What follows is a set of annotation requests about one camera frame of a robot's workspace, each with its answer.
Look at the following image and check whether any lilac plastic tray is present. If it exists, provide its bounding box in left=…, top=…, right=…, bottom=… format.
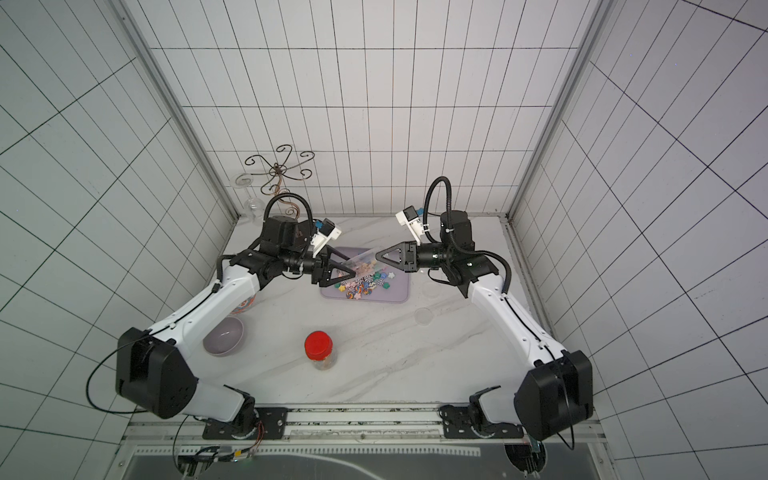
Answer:
left=320, top=247, right=410, bottom=303

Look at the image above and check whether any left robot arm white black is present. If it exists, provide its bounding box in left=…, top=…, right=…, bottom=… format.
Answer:
left=112, top=194, right=355, bottom=429

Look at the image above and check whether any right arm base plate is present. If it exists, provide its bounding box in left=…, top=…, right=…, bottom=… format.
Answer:
left=438, top=404, right=524, bottom=440

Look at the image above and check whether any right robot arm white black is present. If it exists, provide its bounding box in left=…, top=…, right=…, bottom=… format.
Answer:
left=375, top=176, right=593, bottom=449

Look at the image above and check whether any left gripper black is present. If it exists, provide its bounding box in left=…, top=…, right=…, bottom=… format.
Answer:
left=281, top=245, right=357, bottom=287

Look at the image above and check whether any hanging wine glass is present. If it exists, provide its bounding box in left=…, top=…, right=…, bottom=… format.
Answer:
left=231, top=173, right=266, bottom=223

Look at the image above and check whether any small clear jar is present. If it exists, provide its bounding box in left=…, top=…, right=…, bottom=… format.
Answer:
left=343, top=249, right=382, bottom=277

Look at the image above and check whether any metal glass holder stand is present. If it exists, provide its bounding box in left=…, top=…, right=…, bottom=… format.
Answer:
left=232, top=144, right=315, bottom=197

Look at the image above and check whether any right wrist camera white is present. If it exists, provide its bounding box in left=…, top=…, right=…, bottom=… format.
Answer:
left=395, top=206, right=427, bottom=245

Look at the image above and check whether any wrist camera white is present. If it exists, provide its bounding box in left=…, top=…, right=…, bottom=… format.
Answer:
left=395, top=206, right=427, bottom=245
left=310, top=218, right=341, bottom=258

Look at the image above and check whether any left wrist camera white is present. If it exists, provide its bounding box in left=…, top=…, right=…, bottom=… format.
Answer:
left=310, top=218, right=341, bottom=258

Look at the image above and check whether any patterned red blue bowl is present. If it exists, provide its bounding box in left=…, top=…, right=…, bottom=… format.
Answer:
left=231, top=296, right=255, bottom=315

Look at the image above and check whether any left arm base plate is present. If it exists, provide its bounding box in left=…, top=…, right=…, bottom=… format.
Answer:
left=202, top=407, right=289, bottom=441

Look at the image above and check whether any aluminium mounting rail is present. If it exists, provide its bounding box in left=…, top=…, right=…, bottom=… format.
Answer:
left=114, top=403, right=610, bottom=468

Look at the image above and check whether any lilac bowl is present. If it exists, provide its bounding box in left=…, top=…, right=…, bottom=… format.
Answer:
left=202, top=316, right=246, bottom=357

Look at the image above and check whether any red lid candy jar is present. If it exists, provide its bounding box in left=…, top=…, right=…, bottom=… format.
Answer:
left=304, top=331, right=336, bottom=370

